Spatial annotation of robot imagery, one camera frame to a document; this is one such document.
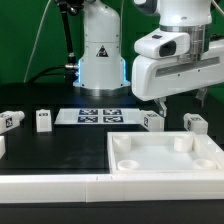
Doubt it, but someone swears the grey cable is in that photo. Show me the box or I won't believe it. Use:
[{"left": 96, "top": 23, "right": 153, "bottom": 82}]
[{"left": 23, "top": 0, "right": 54, "bottom": 84}]

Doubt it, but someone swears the white square tabletop part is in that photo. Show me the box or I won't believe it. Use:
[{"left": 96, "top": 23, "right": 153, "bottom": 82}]
[{"left": 107, "top": 132, "right": 224, "bottom": 174}]

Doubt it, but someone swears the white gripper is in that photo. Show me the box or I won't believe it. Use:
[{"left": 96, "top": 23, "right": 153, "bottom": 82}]
[{"left": 132, "top": 39, "right": 224, "bottom": 117}]

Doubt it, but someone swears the white sheet with tags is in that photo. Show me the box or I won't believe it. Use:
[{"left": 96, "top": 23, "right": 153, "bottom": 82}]
[{"left": 55, "top": 108, "right": 140, "bottom": 125}]

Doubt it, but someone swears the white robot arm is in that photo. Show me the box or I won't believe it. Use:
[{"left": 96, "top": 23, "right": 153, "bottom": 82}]
[{"left": 74, "top": 0, "right": 224, "bottom": 104}]

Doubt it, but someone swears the white front fence bar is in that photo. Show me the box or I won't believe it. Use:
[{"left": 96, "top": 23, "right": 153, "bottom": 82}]
[{"left": 0, "top": 173, "right": 224, "bottom": 203}]

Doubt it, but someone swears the black cable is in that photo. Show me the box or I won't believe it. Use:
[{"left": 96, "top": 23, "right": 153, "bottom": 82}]
[{"left": 27, "top": 65, "right": 75, "bottom": 84}]

